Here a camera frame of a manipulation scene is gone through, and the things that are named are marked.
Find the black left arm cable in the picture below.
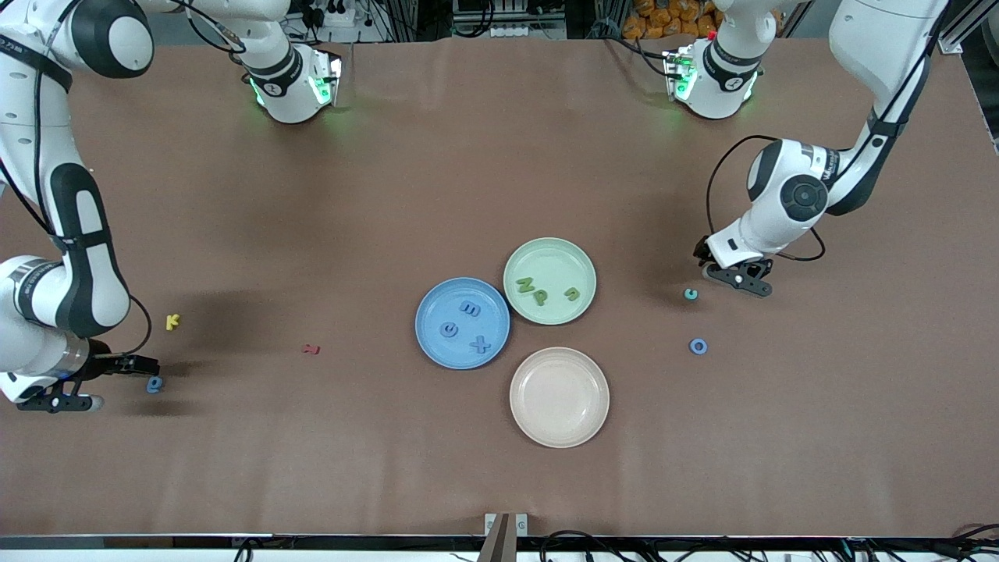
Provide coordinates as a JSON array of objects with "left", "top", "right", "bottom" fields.
[{"left": 705, "top": 0, "right": 953, "bottom": 263}]

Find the brown table cover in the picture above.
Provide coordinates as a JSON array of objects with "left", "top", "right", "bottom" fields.
[{"left": 0, "top": 35, "right": 999, "bottom": 539}]

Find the blue plate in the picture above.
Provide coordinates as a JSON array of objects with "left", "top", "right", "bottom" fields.
[{"left": 414, "top": 277, "right": 511, "bottom": 371}]

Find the beige plate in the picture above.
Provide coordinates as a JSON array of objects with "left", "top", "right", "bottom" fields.
[{"left": 509, "top": 347, "right": 610, "bottom": 449}]

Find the green plate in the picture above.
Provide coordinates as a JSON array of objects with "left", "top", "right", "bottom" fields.
[{"left": 503, "top": 237, "right": 598, "bottom": 326}]

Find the orange fruit pile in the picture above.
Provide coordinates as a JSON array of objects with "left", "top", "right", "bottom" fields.
[{"left": 622, "top": 0, "right": 720, "bottom": 40}]

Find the aluminium frame rail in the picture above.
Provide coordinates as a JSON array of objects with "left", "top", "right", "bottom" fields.
[{"left": 939, "top": 0, "right": 999, "bottom": 55}]

